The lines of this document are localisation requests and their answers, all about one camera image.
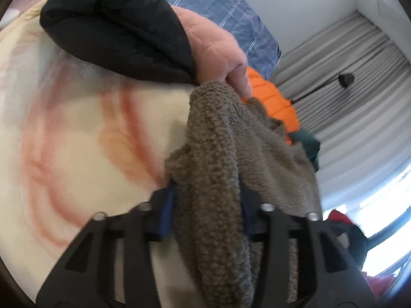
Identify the blue plaid bed sheet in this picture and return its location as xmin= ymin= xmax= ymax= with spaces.
xmin=141 ymin=0 xmax=282 ymax=81

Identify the teal garment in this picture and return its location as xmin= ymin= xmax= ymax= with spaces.
xmin=289 ymin=130 xmax=321 ymax=172

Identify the grey pleated curtain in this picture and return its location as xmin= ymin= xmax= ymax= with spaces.
xmin=273 ymin=11 xmax=411 ymax=212

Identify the black puffer jacket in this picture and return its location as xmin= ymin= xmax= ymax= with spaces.
xmin=39 ymin=0 xmax=198 ymax=86

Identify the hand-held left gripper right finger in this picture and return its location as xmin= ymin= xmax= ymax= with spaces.
xmin=239 ymin=181 xmax=377 ymax=308

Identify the bright window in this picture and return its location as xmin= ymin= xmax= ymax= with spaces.
xmin=321 ymin=163 xmax=411 ymax=278

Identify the dark cloth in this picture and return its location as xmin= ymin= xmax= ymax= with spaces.
xmin=331 ymin=223 xmax=368 ymax=272

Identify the orange puffer jacket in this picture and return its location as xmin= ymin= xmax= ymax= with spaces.
xmin=242 ymin=67 xmax=301 ymax=145

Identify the red cloth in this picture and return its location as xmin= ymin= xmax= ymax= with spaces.
xmin=325 ymin=209 xmax=355 ymax=232

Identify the cream blanket with orange print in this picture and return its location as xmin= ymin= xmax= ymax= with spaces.
xmin=0 ymin=0 xmax=193 ymax=296

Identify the pink quilted jacket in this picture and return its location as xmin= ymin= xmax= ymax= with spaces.
xmin=170 ymin=6 xmax=253 ymax=98

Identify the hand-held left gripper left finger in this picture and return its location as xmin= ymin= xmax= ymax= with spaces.
xmin=35 ymin=188 xmax=177 ymax=308

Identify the black floor lamp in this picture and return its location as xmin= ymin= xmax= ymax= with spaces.
xmin=291 ymin=74 xmax=355 ymax=105

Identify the olive brown fleece jacket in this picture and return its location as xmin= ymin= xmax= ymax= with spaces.
xmin=165 ymin=80 xmax=323 ymax=308

